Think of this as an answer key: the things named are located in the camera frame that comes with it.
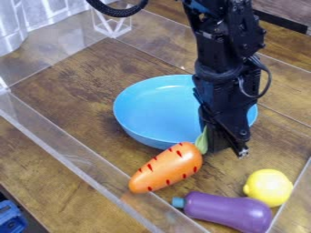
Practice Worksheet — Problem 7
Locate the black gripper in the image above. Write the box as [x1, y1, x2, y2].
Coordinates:
[193, 61, 262, 158]

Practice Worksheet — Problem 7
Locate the orange toy carrot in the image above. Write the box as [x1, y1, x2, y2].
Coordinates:
[128, 128, 209, 193]

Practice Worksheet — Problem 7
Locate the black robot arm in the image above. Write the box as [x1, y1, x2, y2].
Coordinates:
[182, 0, 270, 157]

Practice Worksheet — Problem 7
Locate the blue round tray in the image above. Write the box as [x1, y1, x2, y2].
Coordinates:
[112, 74, 261, 151]

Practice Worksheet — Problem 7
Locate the yellow toy lemon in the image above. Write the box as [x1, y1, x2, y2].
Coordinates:
[243, 169, 294, 208]

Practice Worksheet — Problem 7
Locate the purple toy eggplant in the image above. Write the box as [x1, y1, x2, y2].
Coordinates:
[171, 191, 273, 233]

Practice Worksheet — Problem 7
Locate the dark baseboard strip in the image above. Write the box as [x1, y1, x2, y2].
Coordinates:
[255, 10, 307, 35]

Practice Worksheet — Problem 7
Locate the blue plastic object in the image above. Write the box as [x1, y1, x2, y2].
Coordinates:
[0, 200, 28, 233]

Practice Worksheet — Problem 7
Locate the white grid curtain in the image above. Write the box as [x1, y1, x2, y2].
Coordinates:
[0, 0, 91, 56]

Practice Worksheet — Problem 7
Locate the clear acrylic enclosure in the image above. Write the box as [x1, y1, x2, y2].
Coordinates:
[0, 0, 311, 233]

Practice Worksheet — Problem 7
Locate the black braided cable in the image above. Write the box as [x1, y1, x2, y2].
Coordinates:
[84, 0, 151, 18]

